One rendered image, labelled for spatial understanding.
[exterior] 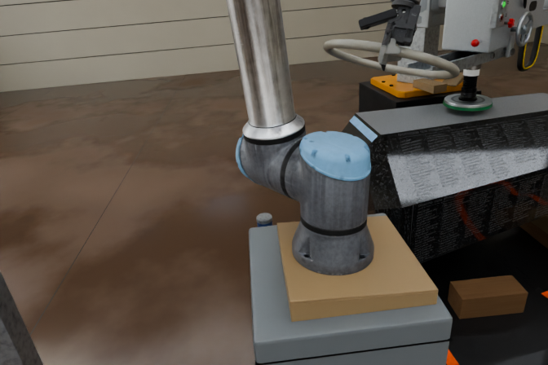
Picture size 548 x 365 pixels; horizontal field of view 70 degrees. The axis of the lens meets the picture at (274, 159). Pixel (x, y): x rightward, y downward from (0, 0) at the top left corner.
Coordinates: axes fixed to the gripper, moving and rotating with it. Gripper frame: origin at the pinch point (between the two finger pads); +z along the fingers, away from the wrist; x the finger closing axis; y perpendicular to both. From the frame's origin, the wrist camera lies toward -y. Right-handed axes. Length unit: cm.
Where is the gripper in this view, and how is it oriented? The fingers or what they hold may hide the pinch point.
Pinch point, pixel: (379, 68)
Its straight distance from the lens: 130.4
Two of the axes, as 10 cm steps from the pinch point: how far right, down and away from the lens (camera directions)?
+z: -2.3, 9.6, 1.7
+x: 3.3, -0.8, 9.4
